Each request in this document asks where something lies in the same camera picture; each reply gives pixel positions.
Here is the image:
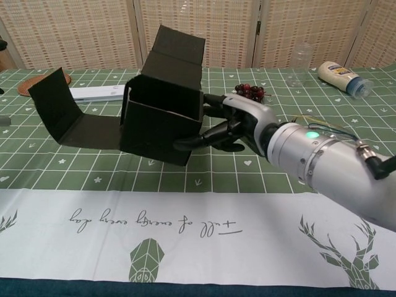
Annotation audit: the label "green checked tablecloth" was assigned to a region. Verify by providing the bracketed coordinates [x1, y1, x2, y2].
[0, 66, 396, 284]

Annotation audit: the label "bamboo folding screen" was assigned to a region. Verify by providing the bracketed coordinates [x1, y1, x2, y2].
[0, 0, 396, 71]

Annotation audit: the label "clear glass cup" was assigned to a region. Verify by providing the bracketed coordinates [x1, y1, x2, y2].
[286, 43, 313, 87]

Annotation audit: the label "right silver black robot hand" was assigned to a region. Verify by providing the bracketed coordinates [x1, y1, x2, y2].
[173, 92, 279, 158]

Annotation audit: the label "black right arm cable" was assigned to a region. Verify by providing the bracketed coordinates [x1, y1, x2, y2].
[355, 140, 396, 180]

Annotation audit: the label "round woven rattan coaster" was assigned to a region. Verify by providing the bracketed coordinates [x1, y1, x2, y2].
[17, 74, 72, 97]

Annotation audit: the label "white rectangular device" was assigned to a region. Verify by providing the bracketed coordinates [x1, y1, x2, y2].
[69, 85, 126, 102]

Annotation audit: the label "black cardboard box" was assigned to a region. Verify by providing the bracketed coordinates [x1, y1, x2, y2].
[27, 24, 207, 166]

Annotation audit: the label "dark red grape bunch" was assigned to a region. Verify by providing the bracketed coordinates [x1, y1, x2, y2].
[234, 83, 266, 103]

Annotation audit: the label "right wrist coloured wires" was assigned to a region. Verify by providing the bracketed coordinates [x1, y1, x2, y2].
[293, 114, 361, 144]

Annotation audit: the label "mayonnaise squeeze bottle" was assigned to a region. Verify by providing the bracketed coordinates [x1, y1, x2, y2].
[317, 61, 372, 100]

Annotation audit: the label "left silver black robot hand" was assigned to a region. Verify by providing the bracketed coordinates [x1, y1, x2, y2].
[0, 39, 11, 126]

